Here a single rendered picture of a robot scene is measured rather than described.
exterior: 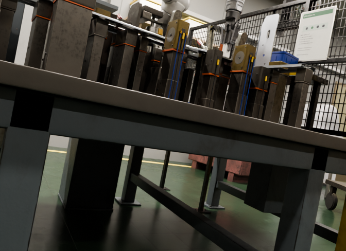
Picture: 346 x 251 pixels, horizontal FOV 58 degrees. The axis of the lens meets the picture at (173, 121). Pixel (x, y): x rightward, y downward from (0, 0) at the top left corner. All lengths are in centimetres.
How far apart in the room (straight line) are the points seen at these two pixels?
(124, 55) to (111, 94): 70
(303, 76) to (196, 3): 412
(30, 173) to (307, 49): 173
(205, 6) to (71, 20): 454
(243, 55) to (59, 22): 78
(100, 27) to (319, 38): 127
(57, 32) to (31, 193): 58
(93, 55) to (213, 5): 449
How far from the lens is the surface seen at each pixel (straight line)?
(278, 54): 195
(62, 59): 110
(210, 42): 183
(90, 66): 128
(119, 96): 65
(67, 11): 113
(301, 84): 149
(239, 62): 146
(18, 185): 68
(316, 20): 210
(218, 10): 569
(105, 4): 169
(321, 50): 201
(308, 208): 112
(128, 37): 134
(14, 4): 129
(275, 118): 173
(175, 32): 127
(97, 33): 130
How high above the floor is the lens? 65
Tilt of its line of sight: level
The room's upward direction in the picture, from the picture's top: 11 degrees clockwise
